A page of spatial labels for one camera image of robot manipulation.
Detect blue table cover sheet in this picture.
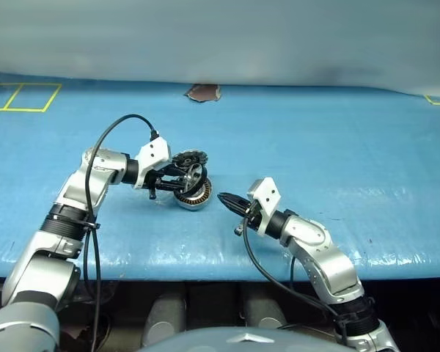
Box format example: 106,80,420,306
0,73,440,283

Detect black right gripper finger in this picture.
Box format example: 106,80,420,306
217,192,251,208
221,199,249,219

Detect brown torn cover patch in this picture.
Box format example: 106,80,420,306
184,83,221,104

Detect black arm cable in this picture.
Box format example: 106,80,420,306
241,216,349,344
83,114,161,352

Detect grey rounded shape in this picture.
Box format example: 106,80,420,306
241,293,289,329
142,291,187,348

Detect silver motor stator copper windings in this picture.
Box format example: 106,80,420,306
172,177,213,211

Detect grey backdrop sheet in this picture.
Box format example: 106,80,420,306
0,0,440,98

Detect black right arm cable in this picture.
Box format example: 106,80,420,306
241,216,349,344

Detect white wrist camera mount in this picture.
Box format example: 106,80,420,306
133,136,172,190
247,177,282,235

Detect black gear rotor part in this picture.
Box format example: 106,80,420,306
171,149,209,169

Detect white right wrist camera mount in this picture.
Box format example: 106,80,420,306
247,177,282,235

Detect black rotor ring silver spokes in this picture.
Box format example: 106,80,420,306
178,163,209,197

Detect grey robot torso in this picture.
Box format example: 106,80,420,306
139,325,340,352

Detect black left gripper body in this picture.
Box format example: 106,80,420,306
144,166,175,201

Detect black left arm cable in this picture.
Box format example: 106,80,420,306
83,114,161,352

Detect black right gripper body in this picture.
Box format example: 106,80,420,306
234,199,262,235

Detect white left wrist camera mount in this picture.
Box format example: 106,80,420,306
133,136,172,190

